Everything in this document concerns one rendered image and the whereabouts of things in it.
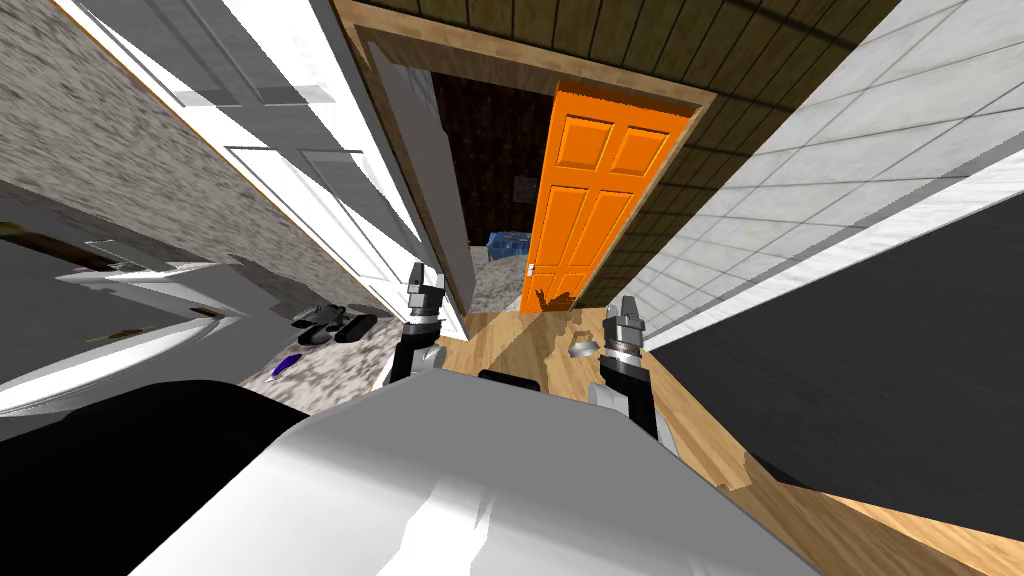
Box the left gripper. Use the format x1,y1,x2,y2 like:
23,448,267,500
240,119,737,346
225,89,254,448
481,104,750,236
404,261,447,323

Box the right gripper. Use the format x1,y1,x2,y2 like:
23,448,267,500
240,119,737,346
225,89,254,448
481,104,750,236
601,295,648,352

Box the blue box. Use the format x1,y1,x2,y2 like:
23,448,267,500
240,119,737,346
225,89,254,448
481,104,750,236
487,231,534,263

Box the grey door leaf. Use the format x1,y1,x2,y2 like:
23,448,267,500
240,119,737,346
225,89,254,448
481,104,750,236
366,39,479,318

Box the orange panelled door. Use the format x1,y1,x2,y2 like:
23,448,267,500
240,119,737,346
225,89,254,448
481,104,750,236
519,79,696,314

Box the white panelled door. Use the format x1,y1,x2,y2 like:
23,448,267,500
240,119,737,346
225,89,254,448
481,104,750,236
54,0,472,341

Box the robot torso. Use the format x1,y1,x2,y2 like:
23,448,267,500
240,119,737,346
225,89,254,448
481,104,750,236
127,369,819,576

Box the dark grey door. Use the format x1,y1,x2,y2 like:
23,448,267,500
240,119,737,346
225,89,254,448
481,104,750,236
642,143,1024,545

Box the white furniture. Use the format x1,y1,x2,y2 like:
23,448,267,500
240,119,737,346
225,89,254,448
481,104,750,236
0,222,269,419

